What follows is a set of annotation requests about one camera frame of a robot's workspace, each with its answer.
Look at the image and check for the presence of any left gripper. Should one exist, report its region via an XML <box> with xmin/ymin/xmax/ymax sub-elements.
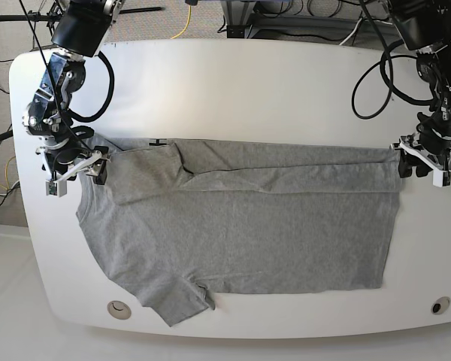
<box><xmin>391</xmin><ymin>132</ymin><xmax>451</xmax><ymax>177</ymax></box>

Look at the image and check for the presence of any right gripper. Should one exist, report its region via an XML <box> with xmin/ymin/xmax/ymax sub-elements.
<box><xmin>35</xmin><ymin>142</ymin><xmax>109</xmax><ymax>184</ymax></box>

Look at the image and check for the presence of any grey T-shirt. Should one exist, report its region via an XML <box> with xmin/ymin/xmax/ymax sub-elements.
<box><xmin>77</xmin><ymin>135</ymin><xmax>402</xmax><ymax>326</ymax></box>

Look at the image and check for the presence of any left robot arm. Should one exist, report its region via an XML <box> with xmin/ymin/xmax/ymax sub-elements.
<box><xmin>384</xmin><ymin>1</ymin><xmax>451</xmax><ymax>187</ymax></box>

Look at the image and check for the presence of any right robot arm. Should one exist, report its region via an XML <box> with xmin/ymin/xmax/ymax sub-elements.
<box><xmin>23</xmin><ymin>1</ymin><xmax>123</xmax><ymax>196</ymax></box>

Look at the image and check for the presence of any left table grommet hole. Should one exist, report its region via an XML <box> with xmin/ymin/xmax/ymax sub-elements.
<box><xmin>107</xmin><ymin>300</ymin><xmax>132</xmax><ymax>320</ymax></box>

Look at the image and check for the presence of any table grommet hole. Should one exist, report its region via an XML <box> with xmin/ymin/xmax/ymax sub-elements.
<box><xmin>431</xmin><ymin>296</ymin><xmax>451</xmax><ymax>315</ymax></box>
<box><xmin>107</xmin><ymin>300</ymin><xmax>132</xmax><ymax>320</ymax></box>

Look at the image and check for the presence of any right table grommet hole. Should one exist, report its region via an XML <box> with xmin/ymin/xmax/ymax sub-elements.
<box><xmin>431</xmin><ymin>296</ymin><xmax>451</xmax><ymax>315</ymax></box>

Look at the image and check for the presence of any black tripod stand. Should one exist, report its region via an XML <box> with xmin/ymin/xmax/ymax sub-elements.
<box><xmin>0</xmin><ymin>0</ymin><xmax>164</xmax><ymax>57</ymax></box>

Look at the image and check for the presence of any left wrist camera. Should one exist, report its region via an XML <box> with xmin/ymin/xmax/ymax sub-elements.
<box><xmin>433</xmin><ymin>169</ymin><xmax>451</xmax><ymax>187</ymax></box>

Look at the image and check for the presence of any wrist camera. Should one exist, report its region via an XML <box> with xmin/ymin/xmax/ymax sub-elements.
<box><xmin>46</xmin><ymin>179</ymin><xmax>68</xmax><ymax>197</ymax></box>
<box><xmin>433</xmin><ymin>169</ymin><xmax>451</xmax><ymax>187</ymax></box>

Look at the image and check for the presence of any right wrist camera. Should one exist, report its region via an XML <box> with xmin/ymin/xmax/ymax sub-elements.
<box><xmin>46</xmin><ymin>179</ymin><xmax>68</xmax><ymax>197</ymax></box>

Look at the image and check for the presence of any white cable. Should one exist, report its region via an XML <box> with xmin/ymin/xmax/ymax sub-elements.
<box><xmin>337</xmin><ymin>17</ymin><xmax>395</xmax><ymax>46</ymax></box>

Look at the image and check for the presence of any yellow cable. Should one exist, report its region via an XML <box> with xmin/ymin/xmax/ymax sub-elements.
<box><xmin>169</xmin><ymin>6</ymin><xmax>192</xmax><ymax>41</ymax></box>

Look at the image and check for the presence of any grey aluminium frame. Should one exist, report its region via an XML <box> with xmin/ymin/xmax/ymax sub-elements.
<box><xmin>221</xmin><ymin>0</ymin><xmax>399</xmax><ymax>41</ymax></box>

